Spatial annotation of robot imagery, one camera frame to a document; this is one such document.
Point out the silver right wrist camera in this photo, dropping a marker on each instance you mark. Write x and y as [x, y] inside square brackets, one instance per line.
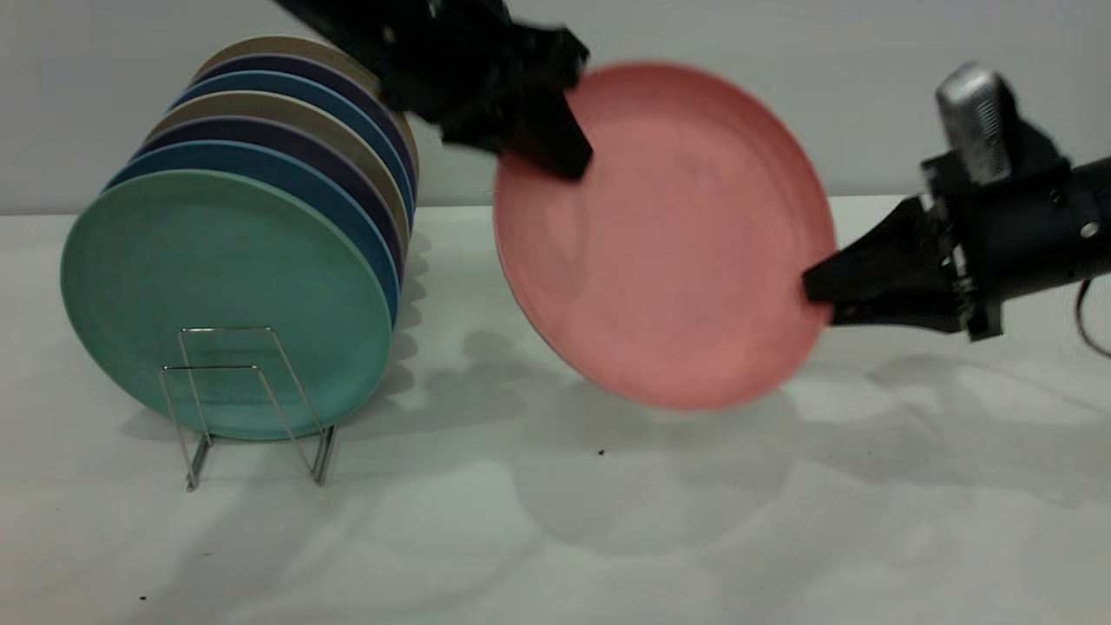
[976, 121]

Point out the dark purple plate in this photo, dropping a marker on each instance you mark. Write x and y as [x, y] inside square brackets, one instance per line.
[286, 62]
[260, 132]

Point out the beige plate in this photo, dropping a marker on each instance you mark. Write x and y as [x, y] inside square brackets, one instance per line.
[260, 104]
[286, 43]

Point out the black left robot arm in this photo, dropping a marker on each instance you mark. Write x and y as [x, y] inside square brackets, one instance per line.
[347, 17]

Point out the green plate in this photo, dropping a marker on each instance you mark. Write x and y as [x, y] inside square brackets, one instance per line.
[217, 286]

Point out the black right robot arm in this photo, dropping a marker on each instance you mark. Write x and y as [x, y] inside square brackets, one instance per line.
[1101, 208]

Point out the blue plate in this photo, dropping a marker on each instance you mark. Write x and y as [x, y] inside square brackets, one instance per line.
[278, 84]
[286, 169]

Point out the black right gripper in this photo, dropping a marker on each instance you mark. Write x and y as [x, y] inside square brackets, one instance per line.
[1015, 234]

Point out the pink plate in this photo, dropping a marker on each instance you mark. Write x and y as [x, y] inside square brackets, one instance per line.
[677, 243]

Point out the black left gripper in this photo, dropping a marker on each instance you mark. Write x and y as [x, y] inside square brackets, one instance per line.
[469, 69]

